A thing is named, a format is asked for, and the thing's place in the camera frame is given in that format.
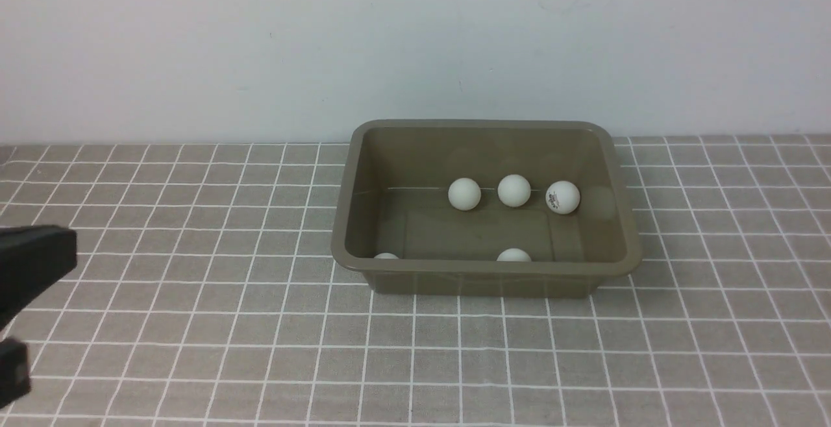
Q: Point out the plain white ping-pong ball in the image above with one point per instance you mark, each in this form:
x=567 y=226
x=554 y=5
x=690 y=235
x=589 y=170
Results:
x=386 y=256

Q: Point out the white ping-pong ball with logo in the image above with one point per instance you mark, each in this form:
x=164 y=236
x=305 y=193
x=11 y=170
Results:
x=562 y=197

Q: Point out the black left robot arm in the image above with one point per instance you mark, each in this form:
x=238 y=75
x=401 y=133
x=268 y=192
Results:
x=33 y=258

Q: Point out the olive plastic storage bin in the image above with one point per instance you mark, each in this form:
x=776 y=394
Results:
x=393 y=198

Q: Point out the grey checked tablecloth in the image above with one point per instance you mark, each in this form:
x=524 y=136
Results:
x=205 y=295

